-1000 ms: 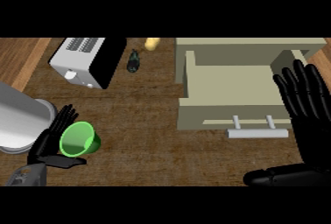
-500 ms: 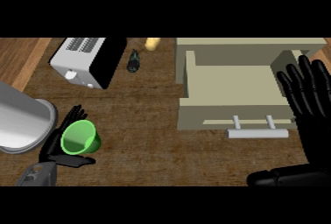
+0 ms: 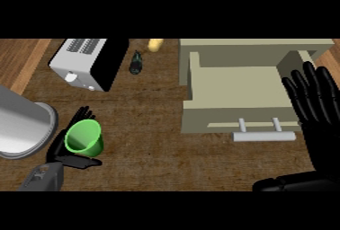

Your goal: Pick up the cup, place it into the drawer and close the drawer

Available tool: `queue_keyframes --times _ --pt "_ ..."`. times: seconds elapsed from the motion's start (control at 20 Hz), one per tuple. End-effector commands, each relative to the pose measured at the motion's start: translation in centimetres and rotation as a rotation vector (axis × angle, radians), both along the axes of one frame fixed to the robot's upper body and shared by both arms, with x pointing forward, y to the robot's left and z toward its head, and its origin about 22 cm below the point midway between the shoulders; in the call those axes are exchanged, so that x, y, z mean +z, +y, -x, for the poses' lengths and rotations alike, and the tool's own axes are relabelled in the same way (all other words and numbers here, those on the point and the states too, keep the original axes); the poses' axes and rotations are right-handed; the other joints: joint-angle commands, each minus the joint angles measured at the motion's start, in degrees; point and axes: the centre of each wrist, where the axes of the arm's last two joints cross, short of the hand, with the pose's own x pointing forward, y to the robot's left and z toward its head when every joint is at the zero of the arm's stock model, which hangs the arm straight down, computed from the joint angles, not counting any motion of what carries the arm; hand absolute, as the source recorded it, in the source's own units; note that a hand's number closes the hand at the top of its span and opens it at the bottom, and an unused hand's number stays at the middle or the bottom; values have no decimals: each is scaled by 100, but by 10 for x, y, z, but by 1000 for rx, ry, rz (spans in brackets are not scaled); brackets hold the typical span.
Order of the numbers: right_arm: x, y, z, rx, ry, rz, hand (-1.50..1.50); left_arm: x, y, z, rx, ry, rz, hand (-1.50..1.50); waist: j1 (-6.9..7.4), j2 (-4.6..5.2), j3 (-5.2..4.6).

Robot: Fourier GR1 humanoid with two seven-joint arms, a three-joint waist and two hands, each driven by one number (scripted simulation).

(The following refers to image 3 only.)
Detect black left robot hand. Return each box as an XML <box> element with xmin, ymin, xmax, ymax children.
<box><xmin>45</xmin><ymin>105</ymin><xmax>103</xmax><ymax>170</ymax></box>

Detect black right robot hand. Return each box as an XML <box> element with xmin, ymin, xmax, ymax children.
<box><xmin>251</xmin><ymin>60</ymin><xmax>340</xmax><ymax>192</ymax></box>

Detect green cup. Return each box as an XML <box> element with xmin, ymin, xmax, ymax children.
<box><xmin>63</xmin><ymin>119</ymin><xmax>106</xmax><ymax>157</ymax></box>

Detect beige open drawer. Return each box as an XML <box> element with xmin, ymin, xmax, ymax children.
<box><xmin>178</xmin><ymin>51</ymin><xmax>304</xmax><ymax>135</ymax></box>

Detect large grey pot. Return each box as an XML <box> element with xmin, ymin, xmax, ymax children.
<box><xmin>0</xmin><ymin>84</ymin><xmax>58</xmax><ymax>160</ymax></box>

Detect white and black toaster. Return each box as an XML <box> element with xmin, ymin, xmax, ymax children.
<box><xmin>47</xmin><ymin>39</ymin><xmax>129</xmax><ymax>93</ymax></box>

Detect beige cabinet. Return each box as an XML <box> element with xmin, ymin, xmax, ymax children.
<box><xmin>177</xmin><ymin>39</ymin><xmax>335</xmax><ymax>86</ymax></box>

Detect dark green bottle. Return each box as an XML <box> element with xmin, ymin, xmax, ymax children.
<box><xmin>126</xmin><ymin>49</ymin><xmax>144</xmax><ymax>75</ymax></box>

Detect yellow bottle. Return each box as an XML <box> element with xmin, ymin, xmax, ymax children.
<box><xmin>146</xmin><ymin>39</ymin><xmax>163</xmax><ymax>53</ymax></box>

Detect white drawer handle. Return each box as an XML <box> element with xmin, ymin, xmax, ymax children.
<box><xmin>230</xmin><ymin>117</ymin><xmax>296</xmax><ymax>143</ymax></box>

